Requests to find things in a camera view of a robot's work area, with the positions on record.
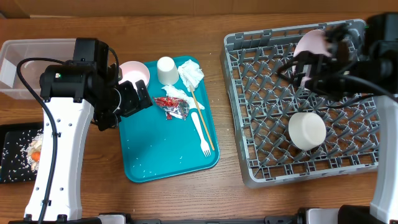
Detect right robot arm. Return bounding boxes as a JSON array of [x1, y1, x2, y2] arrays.
[[277, 12, 397, 223]]

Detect large pink plate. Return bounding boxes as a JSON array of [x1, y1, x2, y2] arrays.
[[292, 29, 331, 91]]

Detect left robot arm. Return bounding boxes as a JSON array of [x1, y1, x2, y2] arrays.
[[22, 38, 152, 223]]

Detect grey dishwasher rack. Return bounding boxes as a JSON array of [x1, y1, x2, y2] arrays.
[[221, 22, 379, 188]]

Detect wooden chopstick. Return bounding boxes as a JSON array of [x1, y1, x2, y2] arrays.
[[190, 85, 215, 151]]

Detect rice and peanut shells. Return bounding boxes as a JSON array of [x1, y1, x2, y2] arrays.
[[1, 129, 43, 184]]

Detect red snack wrapper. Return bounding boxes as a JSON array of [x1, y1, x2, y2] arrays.
[[154, 96, 190, 120]]

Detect torn white tissue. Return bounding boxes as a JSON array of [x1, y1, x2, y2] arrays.
[[162, 85, 197, 109]]

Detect pink bowl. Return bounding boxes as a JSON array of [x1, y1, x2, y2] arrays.
[[119, 61, 150, 88]]

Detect white napkin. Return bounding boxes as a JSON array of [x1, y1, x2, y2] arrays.
[[177, 59, 204, 91]]

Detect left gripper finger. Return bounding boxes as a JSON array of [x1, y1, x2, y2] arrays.
[[136, 80, 153, 109], [119, 83, 139, 117]]

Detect white plastic fork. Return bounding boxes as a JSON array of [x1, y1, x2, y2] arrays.
[[191, 112, 211, 157]]

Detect black waste tray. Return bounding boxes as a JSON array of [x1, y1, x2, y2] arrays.
[[1, 122, 43, 184]]

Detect white bowl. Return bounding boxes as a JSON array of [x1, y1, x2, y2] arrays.
[[288, 113, 326, 151]]

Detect orange carrot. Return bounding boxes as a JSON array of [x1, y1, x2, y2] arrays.
[[30, 151, 40, 162]]

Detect teal plastic serving tray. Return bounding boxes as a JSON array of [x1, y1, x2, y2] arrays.
[[119, 55, 221, 184]]

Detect clear plastic bin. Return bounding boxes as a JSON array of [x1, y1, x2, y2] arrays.
[[0, 38, 78, 100]]

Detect white paper cup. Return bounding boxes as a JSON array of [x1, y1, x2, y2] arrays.
[[157, 57, 179, 85]]

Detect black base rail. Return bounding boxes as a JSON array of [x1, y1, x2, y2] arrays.
[[98, 212, 297, 224]]

